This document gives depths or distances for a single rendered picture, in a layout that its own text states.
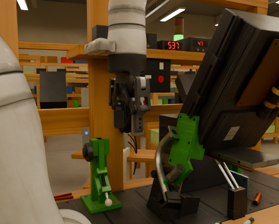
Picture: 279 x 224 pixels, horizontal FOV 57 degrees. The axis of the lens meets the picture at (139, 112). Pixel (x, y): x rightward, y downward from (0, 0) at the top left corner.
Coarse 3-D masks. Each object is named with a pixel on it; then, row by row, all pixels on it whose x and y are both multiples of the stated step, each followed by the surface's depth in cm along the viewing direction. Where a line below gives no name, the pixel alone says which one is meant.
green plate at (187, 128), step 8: (184, 120) 100; (192, 120) 96; (184, 128) 99; (192, 128) 95; (184, 136) 98; (192, 136) 94; (176, 144) 102; (184, 144) 97; (192, 144) 94; (176, 152) 100; (184, 152) 96; (192, 152) 96; (200, 152) 98; (168, 160) 104; (176, 160) 99; (184, 160) 95
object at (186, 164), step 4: (184, 164) 94; (188, 164) 93; (184, 168) 94; (188, 168) 92; (192, 168) 92; (184, 172) 93; (188, 172) 92; (180, 176) 95; (184, 176) 94; (176, 180) 96; (180, 180) 95; (176, 184) 97
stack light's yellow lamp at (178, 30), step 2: (176, 26) 134; (178, 26) 134; (180, 26) 134; (182, 26) 135; (174, 28) 136; (176, 28) 134; (178, 28) 134; (180, 28) 134; (182, 28) 135; (174, 30) 136; (176, 30) 135; (178, 30) 134; (180, 30) 134; (182, 30) 135; (174, 32) 136; (176, 32) 135; (178, 32) 134; (180, 32) 134; (182, 32) 135; (174, 34) 136; (176, 34) 135; (178, 34) 134; (180, 34) 134; (182, 34) 135
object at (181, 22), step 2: (174, 18) 135; (176, 18) 134; (178, 18) 134; (180, 18) 134; (182, 18) 135; (174, 20) 136; (176, 20) 134; (178, 20) 134; (180, 20) 134; (182, 20) 134; (174, 22) 136; (176, 22) 134; (178, 22) 134; (180, 22) 134; (182, 22) 134; (174, 24) 136; (176, 24) 134; (178, 24) 134; (180, 24) 134; (182, 24) 134; (174, 26) 136
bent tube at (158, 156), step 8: (168, 128) 102; (176, 128) 103; (168, 136) 102; (176, 136) 100; (160, 144) 105; (160, 152) 106; (160, 160) 106; (160, 168) 103; (160, 176) 101; (160, 184) 99
